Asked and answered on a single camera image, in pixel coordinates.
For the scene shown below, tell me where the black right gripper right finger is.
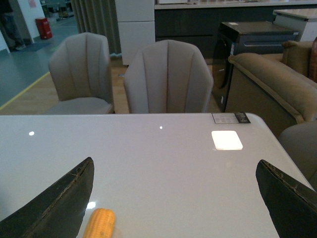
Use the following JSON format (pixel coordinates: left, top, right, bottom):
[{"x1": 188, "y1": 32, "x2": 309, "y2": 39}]
[{"x1": 256, "y1": 160, "x2": 317, "y2": 238}]

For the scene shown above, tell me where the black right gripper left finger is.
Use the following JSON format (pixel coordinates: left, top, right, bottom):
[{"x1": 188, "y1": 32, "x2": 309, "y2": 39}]
[{"x1": 0, "y1": 157, "x2": 95, "y2": 238}]

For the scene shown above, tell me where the yellow corn cob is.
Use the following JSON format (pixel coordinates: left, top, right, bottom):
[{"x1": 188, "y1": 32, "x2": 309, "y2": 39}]
[{"x1": 83, "y1": 208, "x2": 115, "y2": 238}]

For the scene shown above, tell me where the grey chair at table side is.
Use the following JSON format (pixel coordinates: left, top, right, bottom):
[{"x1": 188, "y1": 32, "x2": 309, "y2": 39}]
[{"x1": 278, "y1": 121, "x2": 317, "y2": 189}]

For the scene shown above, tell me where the black white table label sticker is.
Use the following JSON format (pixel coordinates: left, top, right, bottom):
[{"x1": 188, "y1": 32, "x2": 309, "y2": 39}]
[{"x1": 212, "y1": 112, "x2": 250, "y2": 123}]

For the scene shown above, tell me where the brown leather sofa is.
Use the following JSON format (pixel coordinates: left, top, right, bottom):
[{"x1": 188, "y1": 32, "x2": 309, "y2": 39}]
[{"x1": 225, "y1": 41, "x2": 317, "y2": 136}]

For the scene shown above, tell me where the left beige dining chair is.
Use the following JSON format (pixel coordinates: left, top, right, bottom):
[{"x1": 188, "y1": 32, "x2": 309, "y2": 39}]
[{"x1": 46, "y1": 32, "x2": 114, "y2": 115}]

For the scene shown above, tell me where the beige dining chair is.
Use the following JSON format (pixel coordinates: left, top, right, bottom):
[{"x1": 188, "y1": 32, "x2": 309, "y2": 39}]
[
  {"x1": 46, "y1": 32, "x2": 114, "y2": 115},
  {"x1": 123, "y1": 40, "x2": 213, "y2": 114}
]

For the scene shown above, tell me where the black washing machine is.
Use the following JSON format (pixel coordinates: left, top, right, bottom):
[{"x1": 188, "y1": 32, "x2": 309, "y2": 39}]
[{"x1": 212, "y1": 21, "x2": 298, "y2": 112}]

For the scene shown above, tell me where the right beige dining chair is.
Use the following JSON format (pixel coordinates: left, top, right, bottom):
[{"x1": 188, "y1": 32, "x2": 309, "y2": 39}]
[{"x1": 123, "y1": 40, "x2": 213, "y2": 114}]

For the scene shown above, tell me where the red fire extinguisher box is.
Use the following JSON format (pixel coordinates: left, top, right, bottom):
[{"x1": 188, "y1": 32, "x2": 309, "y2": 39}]
[{"x1": 35, "y1": 17, "x2": 53, "y2": 40}]

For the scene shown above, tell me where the beige curtain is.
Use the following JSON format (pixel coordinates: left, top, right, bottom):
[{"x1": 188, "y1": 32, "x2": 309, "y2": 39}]
[{"x1": 71, "y1": 0, "x2": 121, "y2": 54}]

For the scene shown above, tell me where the dark kitchen counter cabinet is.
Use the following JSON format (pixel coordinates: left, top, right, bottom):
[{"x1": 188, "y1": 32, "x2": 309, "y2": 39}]
[{"x1": 154, "y1": 0, "x2": 317, "y2": 59}]

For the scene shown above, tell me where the white refrigerator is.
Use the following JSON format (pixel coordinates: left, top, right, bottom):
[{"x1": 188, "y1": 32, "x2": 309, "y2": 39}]
[{"x1": 115, "y1": 0, "x2": 156, "y2": 65}]

